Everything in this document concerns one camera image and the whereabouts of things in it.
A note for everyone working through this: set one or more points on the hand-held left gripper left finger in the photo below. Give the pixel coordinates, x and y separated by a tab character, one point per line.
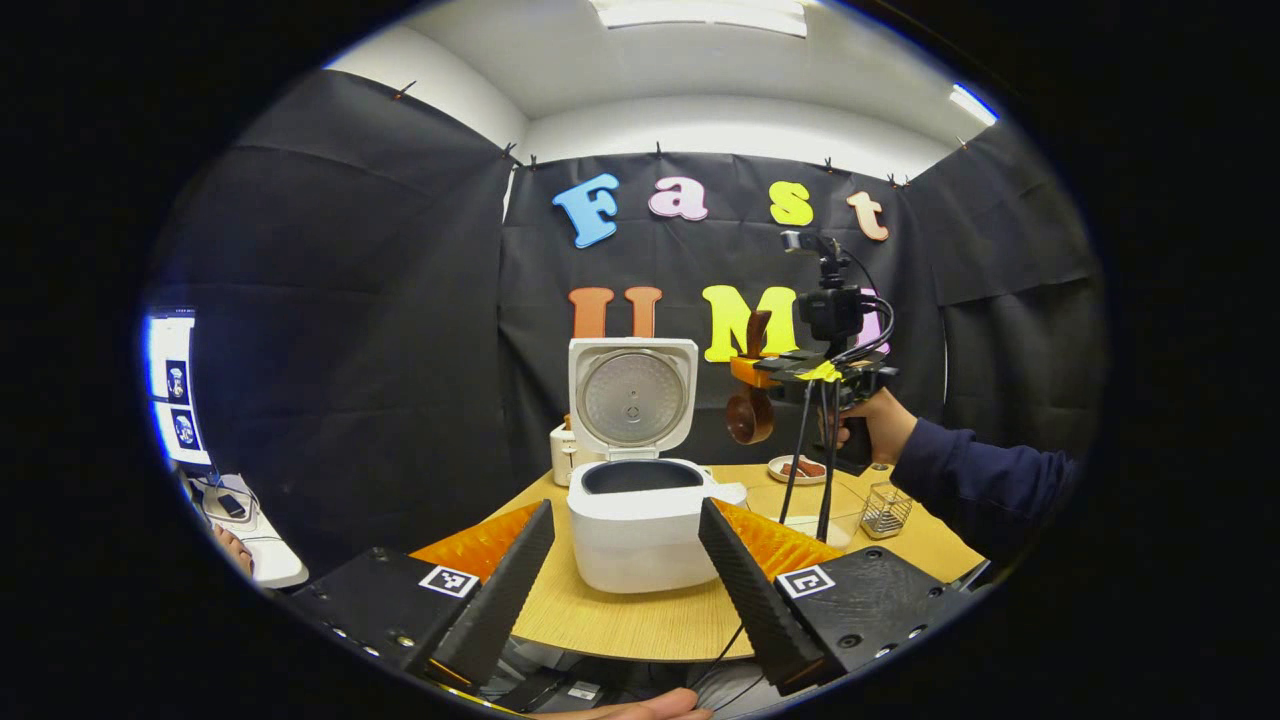
500	600

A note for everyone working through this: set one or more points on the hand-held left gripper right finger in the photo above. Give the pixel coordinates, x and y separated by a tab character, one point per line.
755	600

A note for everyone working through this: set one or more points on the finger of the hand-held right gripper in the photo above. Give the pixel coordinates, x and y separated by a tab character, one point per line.
770	370

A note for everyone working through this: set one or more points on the brown wooden spoon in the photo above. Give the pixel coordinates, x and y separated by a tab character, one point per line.
750	418

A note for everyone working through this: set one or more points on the white rice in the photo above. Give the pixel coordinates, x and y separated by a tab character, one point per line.
808	531

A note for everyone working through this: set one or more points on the white rice cooker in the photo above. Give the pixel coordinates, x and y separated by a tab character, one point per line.
640	545

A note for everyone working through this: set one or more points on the white round plate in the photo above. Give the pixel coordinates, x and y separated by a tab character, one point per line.
775	474

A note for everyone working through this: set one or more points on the clear plastic tray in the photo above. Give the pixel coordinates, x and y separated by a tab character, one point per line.
850	505

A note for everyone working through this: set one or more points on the white toaster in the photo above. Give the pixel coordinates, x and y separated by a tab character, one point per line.
562	455

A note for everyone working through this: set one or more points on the white side table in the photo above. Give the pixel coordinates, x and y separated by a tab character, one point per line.
280	565

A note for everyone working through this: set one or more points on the ceiling light panel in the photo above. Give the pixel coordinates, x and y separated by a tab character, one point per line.
700	15
972	103

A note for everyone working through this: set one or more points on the black phone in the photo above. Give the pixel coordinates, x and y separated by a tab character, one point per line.
231	505

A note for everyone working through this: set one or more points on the black backdrop cloth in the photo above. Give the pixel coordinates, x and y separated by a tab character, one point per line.
380	330

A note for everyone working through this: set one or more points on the computer monitor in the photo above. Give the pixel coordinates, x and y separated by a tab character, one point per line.
175	400

